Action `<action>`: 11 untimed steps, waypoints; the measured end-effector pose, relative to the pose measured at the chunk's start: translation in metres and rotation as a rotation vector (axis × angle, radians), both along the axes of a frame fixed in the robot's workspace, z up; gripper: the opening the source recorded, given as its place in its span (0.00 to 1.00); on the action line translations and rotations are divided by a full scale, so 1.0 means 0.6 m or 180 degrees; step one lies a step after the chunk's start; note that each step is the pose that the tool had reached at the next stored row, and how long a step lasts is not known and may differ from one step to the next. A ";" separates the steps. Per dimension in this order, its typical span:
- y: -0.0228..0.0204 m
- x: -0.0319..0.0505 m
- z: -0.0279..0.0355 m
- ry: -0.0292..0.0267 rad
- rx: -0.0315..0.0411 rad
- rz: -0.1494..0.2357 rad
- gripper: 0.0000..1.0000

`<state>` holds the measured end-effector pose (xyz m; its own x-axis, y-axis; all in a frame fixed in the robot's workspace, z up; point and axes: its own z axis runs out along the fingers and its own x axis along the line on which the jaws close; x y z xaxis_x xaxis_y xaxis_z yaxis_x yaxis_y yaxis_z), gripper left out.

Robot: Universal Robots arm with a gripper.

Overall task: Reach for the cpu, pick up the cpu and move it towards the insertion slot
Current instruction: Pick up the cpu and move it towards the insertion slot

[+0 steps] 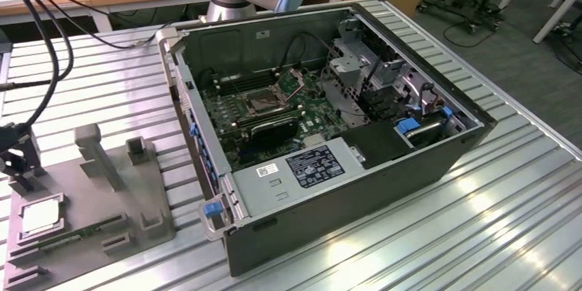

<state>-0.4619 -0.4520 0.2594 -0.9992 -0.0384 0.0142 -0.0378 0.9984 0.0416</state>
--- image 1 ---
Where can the black RAM slot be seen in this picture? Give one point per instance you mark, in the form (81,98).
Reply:
(269,117)
(246,77)
(247,84)

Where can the silver drive cage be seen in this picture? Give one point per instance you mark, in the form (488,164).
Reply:
(348,66)

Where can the black rating label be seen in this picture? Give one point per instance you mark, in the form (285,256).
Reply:
(314,166)

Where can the black graphics card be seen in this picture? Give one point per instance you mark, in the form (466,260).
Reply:
(273,132)

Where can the blue slot retention bar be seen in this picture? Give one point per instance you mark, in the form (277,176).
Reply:
(191,131)

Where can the green motherboard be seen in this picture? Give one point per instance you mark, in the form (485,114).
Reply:
(218,119)

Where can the white barcode sticker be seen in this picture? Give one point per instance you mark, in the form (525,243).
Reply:
(266,170)

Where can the small blue clip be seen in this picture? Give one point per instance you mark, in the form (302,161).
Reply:
(446,112)

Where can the CPU socket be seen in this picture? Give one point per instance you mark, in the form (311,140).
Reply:
(263,104)

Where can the white table leg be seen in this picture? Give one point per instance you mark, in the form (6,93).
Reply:
(552,20)

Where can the black open PC case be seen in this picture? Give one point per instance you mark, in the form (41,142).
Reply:
(341,223)

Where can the small silver heatsink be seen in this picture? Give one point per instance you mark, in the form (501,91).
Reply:
(314,139)

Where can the thin locking lever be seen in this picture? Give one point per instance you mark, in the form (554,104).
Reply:
(298,89)

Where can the silver CPU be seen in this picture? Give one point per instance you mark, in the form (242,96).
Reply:
(41,217)

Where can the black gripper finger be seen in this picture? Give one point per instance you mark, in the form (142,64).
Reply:
(11,163)
(34,165)

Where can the green RAM stick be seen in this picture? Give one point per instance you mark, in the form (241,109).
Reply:
(73,236)

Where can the blue case latch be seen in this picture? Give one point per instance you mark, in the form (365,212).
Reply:
(213,210)

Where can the grey power supply unit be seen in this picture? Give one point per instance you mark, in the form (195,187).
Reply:
(263,199)

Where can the grey parts rack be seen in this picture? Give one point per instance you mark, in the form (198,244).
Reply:
(91,185)

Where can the black plastic shroud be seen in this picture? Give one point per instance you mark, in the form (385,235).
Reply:
(373,144)

